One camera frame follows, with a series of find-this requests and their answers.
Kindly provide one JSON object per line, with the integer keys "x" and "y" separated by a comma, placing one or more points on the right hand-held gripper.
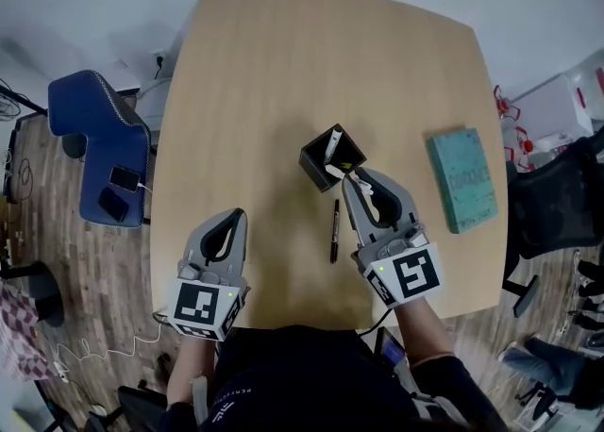
{"x": 410, "y": 274}

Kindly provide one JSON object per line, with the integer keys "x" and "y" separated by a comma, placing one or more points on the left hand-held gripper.
{"x": 198, "y": 305}

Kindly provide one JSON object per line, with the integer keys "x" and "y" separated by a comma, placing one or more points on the short white marker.
{"x": 336, "y": 171}

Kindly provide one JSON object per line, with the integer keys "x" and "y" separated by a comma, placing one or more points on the black square pen holder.
{"x": 313, "y": 166}

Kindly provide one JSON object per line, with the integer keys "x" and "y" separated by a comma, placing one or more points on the white marker with black cap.
{"x": 333, "y": 142}

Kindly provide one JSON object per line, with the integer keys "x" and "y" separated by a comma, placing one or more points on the person's right forearm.
{"x": 422, "y": 331}

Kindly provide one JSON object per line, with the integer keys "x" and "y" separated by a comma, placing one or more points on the person's left forearm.
{"x": 186, "y": 373}

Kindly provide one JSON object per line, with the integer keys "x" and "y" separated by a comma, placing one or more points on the teal book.
{"x": 464, "y": 180}

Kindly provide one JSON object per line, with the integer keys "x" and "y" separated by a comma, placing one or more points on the black phone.
{"x": 113, "y": 204}

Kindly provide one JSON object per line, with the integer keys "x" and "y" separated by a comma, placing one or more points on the silver phone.
{"x": 125, "y": 178}

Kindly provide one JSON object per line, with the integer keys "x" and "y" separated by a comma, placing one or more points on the tablet with blue screen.
{"x": 391, "y": 350}

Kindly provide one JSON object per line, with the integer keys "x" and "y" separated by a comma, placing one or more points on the red and white clips pile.
{"x": 516, "y": 137}

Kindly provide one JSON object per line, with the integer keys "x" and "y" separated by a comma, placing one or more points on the blue padded chair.
{"x": 101, "y": 137}

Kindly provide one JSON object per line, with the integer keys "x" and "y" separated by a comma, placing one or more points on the person's dark shirt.
{"x": 307, "y": 378}

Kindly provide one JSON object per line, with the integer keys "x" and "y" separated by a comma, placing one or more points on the black mesh office chair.
{"x": 552, "y": 204}

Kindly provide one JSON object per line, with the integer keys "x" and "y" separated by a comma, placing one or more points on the black round stool base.
{"x": 42, "y": 288}

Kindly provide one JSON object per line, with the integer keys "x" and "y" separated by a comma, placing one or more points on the white storage box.
{"x": 566, "y": 100}

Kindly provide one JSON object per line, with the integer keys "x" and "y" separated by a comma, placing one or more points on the checked red white cloth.
{"x": 19, "y": 331}

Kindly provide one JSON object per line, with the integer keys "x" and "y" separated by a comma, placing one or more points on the black side desk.
{"x": 21, "y": 137}

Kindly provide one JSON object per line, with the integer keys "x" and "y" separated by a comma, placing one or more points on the wall socket with black plug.
{"x": 159, "y": 60}

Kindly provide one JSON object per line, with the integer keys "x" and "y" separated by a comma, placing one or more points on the black seat frame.
{"x": 127, "y": 409}

